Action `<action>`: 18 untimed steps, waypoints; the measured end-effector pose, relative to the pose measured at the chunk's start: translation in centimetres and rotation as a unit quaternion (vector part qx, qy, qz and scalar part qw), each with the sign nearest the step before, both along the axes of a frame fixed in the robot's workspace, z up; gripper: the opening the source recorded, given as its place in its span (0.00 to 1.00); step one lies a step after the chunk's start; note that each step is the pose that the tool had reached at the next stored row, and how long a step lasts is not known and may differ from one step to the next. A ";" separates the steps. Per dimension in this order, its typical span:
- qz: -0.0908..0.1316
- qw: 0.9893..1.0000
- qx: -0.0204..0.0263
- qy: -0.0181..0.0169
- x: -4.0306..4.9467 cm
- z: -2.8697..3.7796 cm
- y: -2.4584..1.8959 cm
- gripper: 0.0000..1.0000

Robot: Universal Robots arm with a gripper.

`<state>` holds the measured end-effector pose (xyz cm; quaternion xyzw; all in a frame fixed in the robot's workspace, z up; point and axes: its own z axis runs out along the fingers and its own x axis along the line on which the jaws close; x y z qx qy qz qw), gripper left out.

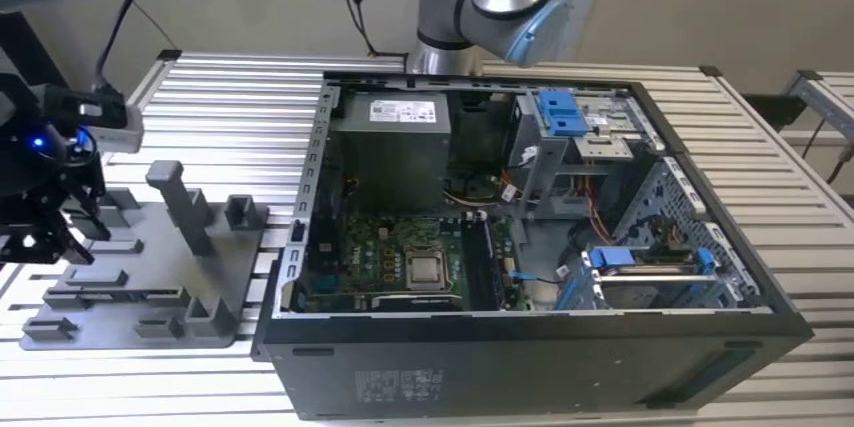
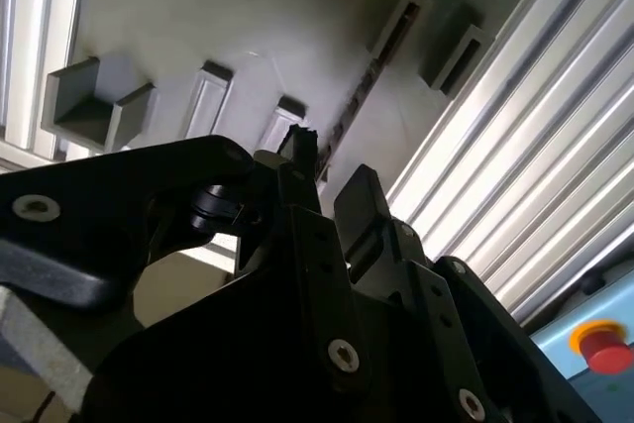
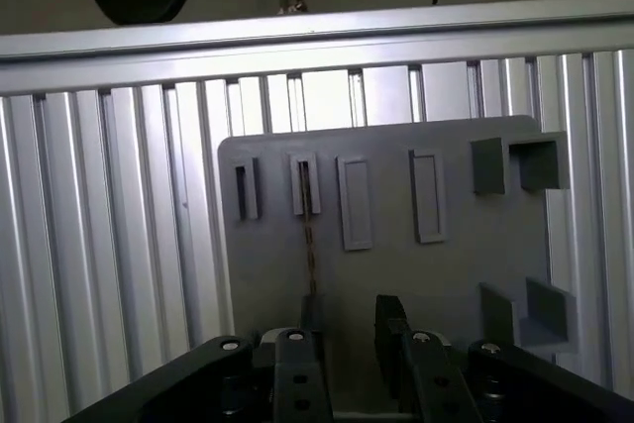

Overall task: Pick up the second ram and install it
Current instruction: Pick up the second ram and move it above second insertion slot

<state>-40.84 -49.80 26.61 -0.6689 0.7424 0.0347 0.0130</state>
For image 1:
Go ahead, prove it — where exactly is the black PC case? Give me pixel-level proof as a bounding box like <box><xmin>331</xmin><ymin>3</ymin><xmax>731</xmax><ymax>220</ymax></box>
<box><xmin>250</xmin><ymin>69</ymin><xmax>816</xmax><ymax>421</ymax></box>

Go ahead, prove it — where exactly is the black chair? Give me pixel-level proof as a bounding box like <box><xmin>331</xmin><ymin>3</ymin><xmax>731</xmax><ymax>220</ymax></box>
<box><xmin>739</xmin><ymin>92</ymin><xmax>810</xmax><ymax>129</ymax></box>

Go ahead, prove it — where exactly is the grey power supply unit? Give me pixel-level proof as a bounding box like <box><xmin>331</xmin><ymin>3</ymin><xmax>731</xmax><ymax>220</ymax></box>
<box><xmin>330</xmin><ymin>91</ymin><xmax>455</xmax><ymax>213</ymax></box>

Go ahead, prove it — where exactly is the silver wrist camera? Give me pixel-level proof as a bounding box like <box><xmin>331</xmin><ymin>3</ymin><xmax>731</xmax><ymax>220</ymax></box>
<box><xmin>43</xmin><ymin>85</ymin><xmax>146</xmax><ymax>154</ymax></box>

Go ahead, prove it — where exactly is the hard disk in blue carrier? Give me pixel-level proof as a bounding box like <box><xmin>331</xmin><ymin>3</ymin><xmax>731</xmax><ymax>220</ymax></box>
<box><xmin>557</xmin><ymin>245</ymin><xmax>735</xmax><ymax>311</ymax></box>

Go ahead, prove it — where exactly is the metal drive cage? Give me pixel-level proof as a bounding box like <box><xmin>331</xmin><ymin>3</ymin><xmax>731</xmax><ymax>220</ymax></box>
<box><xmin>506</xmin><ymin>89</ymin><xmax>669</xmax><ymax>221</ymax></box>

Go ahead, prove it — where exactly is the silver CPU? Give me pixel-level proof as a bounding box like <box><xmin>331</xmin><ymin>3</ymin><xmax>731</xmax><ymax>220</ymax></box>
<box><xmin>406</xmin><ymin>256</ymin><xmax>447</xmax><ymax>291</ymax></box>

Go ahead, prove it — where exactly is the metal slat side table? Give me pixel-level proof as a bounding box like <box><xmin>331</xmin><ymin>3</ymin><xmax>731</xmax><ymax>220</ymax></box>
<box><xmin>779</xmin><ymin>69</ymin><xmax>854</xmax><ymax>148</ymax></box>

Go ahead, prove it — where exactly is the green motherboard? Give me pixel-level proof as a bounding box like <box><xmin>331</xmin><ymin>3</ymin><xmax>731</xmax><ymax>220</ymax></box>
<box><xmin>292</xmin><ymin>211</ymin><xmax>535</xmax><ymax>313</ymax></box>

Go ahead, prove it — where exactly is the black desk frame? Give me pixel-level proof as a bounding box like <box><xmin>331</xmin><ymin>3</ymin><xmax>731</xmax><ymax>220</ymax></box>
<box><xmin>0</xmin><ymin>9</ymin><xmax>72</xmax><ymax>91</ymax></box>

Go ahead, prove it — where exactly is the grey parts rack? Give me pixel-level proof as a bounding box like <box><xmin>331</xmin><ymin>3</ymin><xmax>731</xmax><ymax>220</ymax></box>
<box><xmin>18</xmin><ymin>159</ymin><xmax>272</xmax><ymax>352</ymax></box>

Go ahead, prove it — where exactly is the orange wire bundle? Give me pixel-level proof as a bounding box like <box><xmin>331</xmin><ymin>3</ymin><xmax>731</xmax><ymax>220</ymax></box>
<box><xmin>578</xmin><ymin>174</ymin><xmax>613</xmax><ymax>246</ymax></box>

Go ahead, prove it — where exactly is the black graphics card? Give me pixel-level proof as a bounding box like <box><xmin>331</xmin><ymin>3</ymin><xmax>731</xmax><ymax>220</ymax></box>
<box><xmin>363</xmin><ymin>291</ymin><xmax>466</xmax><ymax>313</ymax></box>

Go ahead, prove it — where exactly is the black CPU socket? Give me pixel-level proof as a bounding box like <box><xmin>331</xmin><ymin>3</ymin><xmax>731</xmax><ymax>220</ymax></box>
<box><xmin>398</xmin><ymin>243</ymin><xmax>457</xmax><ymax>294</ymax></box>

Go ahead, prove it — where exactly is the blue drive bay latch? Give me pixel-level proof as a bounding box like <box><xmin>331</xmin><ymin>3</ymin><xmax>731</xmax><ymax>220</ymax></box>
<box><xmin>535</xmin><ymin>89</ymin><xmax>583</xmax><ymax>138</ymax></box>

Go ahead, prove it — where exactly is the thin black wall wire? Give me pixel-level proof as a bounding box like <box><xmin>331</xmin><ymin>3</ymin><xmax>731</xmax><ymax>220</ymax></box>
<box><xmin>130</xmin><ymin>0</ymin><xmax>180</xmax><ymax>52</ymax></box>

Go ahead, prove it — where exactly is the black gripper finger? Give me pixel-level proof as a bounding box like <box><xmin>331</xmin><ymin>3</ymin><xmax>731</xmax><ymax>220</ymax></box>
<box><xmin>0</xmin><ymin>191</ymin><xmax>95</xmax><ymax>266</ymax></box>
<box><xmin>63</xmin><ymin>161</ymin><xmax>112</xmax><ymax>243</ymax></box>

